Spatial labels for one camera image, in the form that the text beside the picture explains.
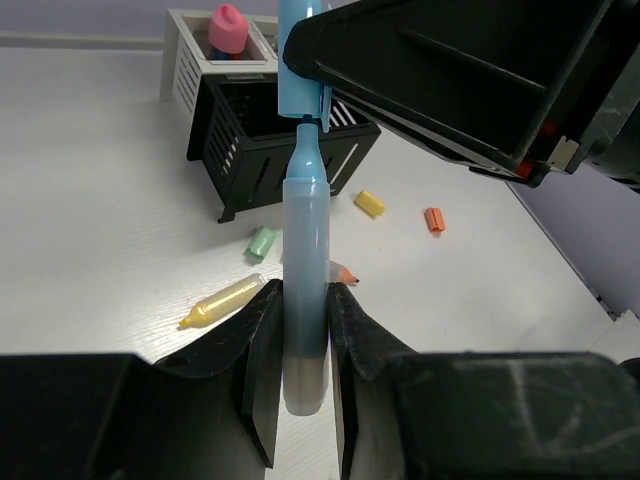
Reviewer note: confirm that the black slotted organizer box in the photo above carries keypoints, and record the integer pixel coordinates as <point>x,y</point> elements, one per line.
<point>245,145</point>

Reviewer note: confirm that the white slotted organizer box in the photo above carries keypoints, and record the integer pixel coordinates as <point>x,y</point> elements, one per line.
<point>187,56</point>

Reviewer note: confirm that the pink bottle of pens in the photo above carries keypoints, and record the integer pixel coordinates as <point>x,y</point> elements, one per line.
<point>227,33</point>

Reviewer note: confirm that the orange marker cap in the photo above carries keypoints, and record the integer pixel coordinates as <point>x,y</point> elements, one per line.
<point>435,220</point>

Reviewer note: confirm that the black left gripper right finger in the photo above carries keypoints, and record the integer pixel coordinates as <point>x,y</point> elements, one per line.
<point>401,414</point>

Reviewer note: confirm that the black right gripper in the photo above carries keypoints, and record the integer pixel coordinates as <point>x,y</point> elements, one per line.
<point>516,90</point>

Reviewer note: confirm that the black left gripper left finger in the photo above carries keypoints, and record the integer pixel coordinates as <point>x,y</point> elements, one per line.
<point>206,411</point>

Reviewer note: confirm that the blue marker cap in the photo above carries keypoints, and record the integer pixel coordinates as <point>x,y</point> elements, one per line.
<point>300,94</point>

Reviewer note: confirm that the clear yellow highlighter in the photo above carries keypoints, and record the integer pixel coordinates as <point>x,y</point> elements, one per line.
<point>216,307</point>

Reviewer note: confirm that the yellow marker cap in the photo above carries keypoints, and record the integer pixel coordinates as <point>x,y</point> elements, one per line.
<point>369,203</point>

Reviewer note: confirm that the green marker cap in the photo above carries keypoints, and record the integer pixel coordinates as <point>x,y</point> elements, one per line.
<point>260,244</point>

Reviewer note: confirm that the clear orange-tip marker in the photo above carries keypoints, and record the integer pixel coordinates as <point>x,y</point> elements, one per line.
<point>338,273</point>

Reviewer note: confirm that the clear blue-tip marker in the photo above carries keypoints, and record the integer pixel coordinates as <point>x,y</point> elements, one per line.
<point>305,258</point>

